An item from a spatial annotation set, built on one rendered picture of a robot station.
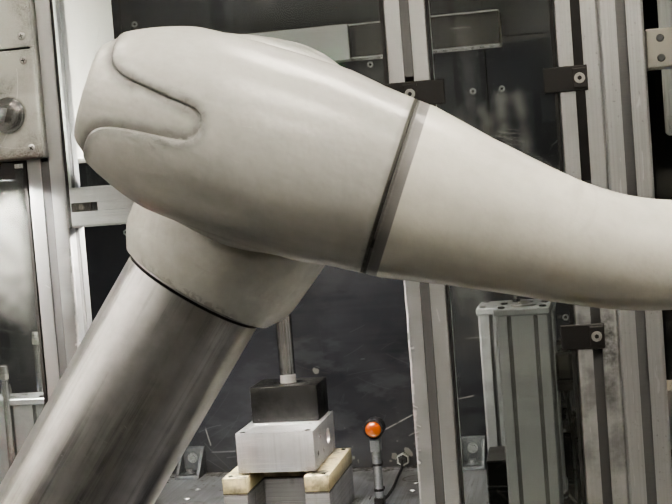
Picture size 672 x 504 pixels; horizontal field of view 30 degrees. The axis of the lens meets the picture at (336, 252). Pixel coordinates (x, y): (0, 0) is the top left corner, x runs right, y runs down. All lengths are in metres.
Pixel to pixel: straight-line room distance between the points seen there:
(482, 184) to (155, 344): 0.27
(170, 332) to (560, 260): 0.28
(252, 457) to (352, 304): 0.35
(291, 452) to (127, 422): 0.68
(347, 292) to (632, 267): 1.13
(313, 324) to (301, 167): 1.17
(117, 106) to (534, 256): 0.23
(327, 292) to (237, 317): 0.97
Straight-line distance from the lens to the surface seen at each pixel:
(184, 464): 1.88
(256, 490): 1.56
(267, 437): 1.51
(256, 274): 0.80
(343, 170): 0.64
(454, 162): 0.65
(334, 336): 1.80
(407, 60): 1.33
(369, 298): 1.78
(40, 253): 1.45
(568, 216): 0.67
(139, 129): 0.67
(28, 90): 1.44
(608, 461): 1.36
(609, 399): 1.34
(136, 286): 0.84
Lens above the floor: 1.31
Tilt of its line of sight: 3 degrees down
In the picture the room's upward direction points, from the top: 4 degrees counter-clockwise
